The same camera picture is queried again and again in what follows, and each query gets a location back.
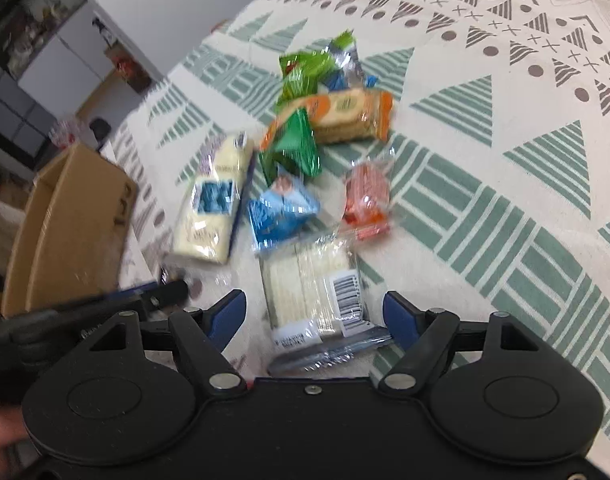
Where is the dark green snack packet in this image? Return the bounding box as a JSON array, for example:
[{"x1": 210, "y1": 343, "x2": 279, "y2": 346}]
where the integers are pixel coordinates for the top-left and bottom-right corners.
[{"x1": 257, "y1": 107, "x2": 322, "y2": 186}]

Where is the large white cracker packet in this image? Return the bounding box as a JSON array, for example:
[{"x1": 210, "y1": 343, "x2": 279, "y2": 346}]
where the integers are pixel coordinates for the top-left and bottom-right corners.
[{"x1": 167, "y1": 130, "x2": 258, "y2": 266}]

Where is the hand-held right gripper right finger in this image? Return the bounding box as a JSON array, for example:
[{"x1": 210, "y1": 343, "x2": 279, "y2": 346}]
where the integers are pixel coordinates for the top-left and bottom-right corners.
[{"x1": 377, "y1": 289, "x2": 540, "y2": 391}]

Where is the white cabinet with shelf niche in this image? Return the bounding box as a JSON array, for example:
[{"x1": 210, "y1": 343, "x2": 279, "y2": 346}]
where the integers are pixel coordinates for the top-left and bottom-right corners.
[{"x1": 0, "y1": 0, "x2": 150, "y2": 121}]

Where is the blue snack packet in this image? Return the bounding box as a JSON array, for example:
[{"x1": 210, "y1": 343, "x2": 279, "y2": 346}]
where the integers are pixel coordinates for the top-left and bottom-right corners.
[{"x1": 247, "y1": 172, "x2": 322, "y2": 253}]

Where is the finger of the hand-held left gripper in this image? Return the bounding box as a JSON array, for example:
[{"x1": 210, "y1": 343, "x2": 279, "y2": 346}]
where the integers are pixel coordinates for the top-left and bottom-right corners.
[{"x1": 105, "y1": 279, "x2": 190, "y2": 318}]

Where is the black slipper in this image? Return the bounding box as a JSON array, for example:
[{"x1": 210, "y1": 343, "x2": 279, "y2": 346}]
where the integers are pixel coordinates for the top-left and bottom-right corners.
[{"x1": 89, "y1": 118, "x2": 112, "y2": 144}]

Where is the orange rice cracker packet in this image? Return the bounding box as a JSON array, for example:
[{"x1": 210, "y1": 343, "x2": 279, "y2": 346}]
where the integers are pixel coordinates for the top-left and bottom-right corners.
[{"x1": 260, "y1": 87, "x2": 396, "y2": 153}]

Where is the brown cardboard box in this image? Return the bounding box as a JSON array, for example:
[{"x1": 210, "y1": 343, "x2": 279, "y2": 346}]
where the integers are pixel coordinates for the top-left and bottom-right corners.
[{"x1": 0, "y1": 142, "x2": 138, "y2": 318}]

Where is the dark red bottle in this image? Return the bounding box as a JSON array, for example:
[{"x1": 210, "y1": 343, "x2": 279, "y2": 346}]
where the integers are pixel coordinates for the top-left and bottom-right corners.
[{"x1": 112, "y1": 52, "x2": 152, "y2": 94}]

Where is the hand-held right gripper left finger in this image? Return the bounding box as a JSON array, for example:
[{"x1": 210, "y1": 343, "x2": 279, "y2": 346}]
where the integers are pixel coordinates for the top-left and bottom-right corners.
[{"x1": 87, "y1": 289, "x2": 248, "y2": 391}]

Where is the small blue candy packet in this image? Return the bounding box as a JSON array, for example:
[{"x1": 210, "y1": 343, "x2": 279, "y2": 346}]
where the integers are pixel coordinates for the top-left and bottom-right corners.
[{"x1": 325, "y1": 67, "x2": 380, "y2": 93}]

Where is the person's left hand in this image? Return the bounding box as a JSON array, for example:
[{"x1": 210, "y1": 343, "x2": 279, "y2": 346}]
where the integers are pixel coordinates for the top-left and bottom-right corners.
[{"x1": 0, "y1": 405, "x2": 28, "y2": 463}]

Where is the clear packet of white wafers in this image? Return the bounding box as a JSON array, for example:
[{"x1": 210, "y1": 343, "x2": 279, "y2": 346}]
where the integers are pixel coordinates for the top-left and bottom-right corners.
[{"x1": 257, "y1": 235, "x2": 396, "y2": 376}]

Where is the light green candy packet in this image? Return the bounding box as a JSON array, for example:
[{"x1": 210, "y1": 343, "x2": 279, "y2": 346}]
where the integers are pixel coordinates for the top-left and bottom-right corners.
[{"x1": 277, "y1": 30, "x2": 358, "y2": 106}]

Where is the pink pack of bottles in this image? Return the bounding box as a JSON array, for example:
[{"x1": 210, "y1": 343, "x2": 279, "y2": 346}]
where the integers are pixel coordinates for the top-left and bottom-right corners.
[{"x1": 49, "y1": 116, "x2": 92, "y2": 152}]

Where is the black grid panel door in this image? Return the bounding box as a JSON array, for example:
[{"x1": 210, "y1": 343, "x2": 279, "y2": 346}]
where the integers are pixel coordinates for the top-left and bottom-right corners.
[{"x1": 0, "y1": 55, "x2": 58, "y2": 161}]

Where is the red candy packet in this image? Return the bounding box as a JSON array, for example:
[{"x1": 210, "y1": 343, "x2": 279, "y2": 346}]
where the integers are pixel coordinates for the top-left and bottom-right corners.
[{"x1": 335, "y1": 157, "x2": 396, "y2": 241}]

